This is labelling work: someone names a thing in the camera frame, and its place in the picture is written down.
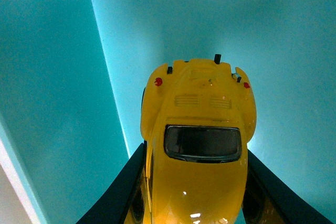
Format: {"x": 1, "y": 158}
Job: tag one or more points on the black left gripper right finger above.
{"x": 268, "y": 199}

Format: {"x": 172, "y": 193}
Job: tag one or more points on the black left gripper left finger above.
{"x": 113, "y": 205}

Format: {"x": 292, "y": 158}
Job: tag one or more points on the yellow beetle toy car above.
{"x": 197, "y": 118}

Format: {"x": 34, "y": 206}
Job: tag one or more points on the turquoise plastic storage bin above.
{"x": 73, "y": 73}

